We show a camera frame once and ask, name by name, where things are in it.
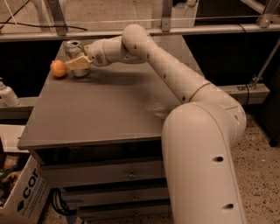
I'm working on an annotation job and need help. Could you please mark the silver 7up soda can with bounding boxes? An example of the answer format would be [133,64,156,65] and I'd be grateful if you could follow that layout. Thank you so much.
[64,40,89,78]

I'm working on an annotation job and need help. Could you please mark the grey drawer cabinet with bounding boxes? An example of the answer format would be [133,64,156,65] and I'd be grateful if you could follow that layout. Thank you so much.
[17,35,235,221]

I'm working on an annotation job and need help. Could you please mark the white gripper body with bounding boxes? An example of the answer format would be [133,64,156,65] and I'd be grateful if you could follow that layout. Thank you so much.
[86,39,107,67]

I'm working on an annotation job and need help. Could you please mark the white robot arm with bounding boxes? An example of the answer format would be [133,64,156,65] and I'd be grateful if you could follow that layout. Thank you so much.
[66,24,247,224]

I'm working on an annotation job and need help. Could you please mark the metal frame rail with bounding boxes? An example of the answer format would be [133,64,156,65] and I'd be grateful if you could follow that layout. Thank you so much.
[0,24,280,42]

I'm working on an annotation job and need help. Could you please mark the black cable bundle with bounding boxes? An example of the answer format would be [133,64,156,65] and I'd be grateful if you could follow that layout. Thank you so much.
[51,188,78,217]

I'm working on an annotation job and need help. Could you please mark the orange fruit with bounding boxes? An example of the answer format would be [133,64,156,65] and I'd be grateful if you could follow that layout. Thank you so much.
[50,60,67,78]

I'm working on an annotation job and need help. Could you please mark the white plastic bottle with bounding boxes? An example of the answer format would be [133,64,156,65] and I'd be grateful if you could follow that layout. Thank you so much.
[0,80,20,107]

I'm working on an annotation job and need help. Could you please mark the white cardboard box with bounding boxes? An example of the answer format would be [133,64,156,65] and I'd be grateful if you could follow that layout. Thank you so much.
[0,124,50,224]

